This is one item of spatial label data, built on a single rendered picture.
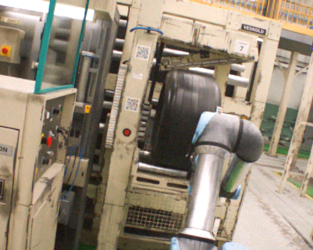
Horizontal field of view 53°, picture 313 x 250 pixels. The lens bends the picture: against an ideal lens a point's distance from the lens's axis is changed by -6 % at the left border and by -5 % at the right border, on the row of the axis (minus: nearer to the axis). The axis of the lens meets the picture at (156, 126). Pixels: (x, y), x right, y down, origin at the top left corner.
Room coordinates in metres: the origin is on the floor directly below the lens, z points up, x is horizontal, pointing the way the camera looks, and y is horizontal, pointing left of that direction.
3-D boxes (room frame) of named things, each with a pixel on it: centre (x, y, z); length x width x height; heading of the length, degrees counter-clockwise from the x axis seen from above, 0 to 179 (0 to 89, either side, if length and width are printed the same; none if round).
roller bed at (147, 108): (2.28, 0.16, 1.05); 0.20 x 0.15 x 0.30; 95
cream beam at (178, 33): (2.23, -0.19, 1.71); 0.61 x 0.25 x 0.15; 95
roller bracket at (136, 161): (1.91, 0.08, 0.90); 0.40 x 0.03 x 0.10; 5
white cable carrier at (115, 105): (1.85, 0.24, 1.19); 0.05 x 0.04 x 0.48; 5
